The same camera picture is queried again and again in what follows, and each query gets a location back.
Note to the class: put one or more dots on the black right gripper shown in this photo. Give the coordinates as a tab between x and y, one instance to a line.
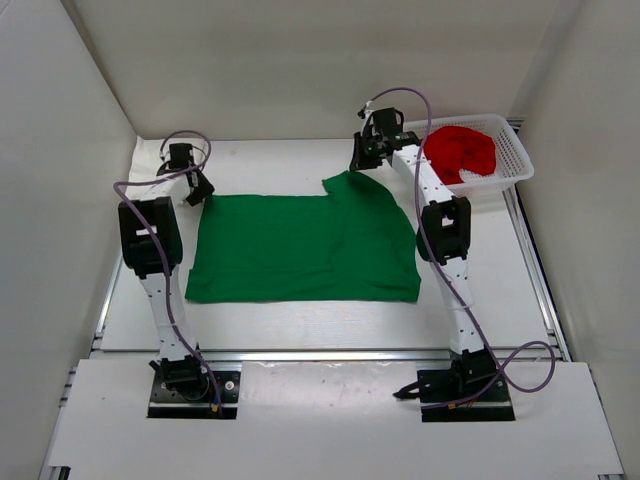
361	163

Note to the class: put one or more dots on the aluminium right table rail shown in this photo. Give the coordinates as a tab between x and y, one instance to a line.
536	274

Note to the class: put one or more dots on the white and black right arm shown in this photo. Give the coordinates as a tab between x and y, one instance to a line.
443	240

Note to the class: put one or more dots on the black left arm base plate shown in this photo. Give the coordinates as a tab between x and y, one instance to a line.
184	389

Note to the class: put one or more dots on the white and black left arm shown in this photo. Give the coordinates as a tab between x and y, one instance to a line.
152	248

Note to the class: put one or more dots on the red t shirt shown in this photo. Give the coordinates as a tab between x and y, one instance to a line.
451	149

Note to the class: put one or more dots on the white plastic basket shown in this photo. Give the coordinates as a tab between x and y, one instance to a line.
513	163

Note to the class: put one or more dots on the white t shirt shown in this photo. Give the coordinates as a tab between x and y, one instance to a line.
145	160

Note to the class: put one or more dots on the green t shirt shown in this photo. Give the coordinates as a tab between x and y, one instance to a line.
352	243

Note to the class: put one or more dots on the white front cover board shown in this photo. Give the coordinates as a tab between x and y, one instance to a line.
323	421

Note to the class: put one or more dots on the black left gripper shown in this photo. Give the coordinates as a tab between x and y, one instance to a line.
206	189

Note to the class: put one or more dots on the aluminium left table rail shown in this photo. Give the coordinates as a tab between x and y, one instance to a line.
106	304

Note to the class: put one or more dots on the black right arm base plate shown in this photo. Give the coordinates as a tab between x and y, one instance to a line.
460	400

